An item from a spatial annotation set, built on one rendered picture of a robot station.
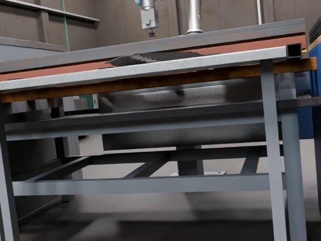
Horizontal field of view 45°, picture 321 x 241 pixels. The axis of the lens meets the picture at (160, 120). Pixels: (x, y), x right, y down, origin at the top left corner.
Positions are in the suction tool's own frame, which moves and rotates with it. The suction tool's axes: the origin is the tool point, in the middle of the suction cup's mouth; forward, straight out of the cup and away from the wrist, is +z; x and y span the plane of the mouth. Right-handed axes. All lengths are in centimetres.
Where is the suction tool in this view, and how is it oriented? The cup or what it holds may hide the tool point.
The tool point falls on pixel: (152, 36)
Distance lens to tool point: 234.2
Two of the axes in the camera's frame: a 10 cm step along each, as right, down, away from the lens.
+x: 4.1, -1.1, 9.1
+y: 9.1, -0.6, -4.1
